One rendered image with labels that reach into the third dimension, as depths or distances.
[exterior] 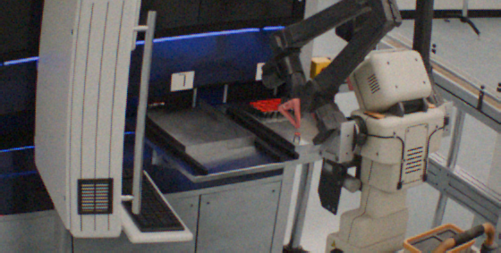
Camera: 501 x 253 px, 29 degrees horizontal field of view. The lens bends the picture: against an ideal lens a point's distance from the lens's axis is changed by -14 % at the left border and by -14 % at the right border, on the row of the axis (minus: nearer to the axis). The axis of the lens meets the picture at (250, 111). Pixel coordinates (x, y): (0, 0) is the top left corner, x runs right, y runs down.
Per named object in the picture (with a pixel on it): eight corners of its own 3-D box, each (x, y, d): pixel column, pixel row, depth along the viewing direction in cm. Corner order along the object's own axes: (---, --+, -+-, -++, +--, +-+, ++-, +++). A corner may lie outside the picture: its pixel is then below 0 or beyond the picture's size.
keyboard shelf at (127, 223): (70, 179, 343) (70, 172, 342) (145, 176, 354) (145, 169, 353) (106, 245, 305) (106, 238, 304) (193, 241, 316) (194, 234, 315)
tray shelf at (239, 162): (122, 122, 371) (123, 117, 371) (289, 99, 410) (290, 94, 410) (194, 182, 336) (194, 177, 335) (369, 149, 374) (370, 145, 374)
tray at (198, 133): (134, 115, 374) (135, 106, 372) (199, 106, 388) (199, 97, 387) (184, 156, 348) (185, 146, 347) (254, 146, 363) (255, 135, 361)
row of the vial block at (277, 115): (258, 122, 381) (259, 109, 379) (301, 115, 391) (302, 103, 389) (261, 124, 379) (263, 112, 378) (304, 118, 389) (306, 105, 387)
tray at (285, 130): (236, 116, 384) (237, 106, 383) (298, 107, 398) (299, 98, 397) (293, 156, 359) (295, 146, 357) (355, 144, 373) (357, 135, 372)
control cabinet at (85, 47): (32, 167, 341) (49, -55, 312) (80, 165, 349) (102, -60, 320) (67, 240, 298) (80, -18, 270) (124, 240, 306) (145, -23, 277)
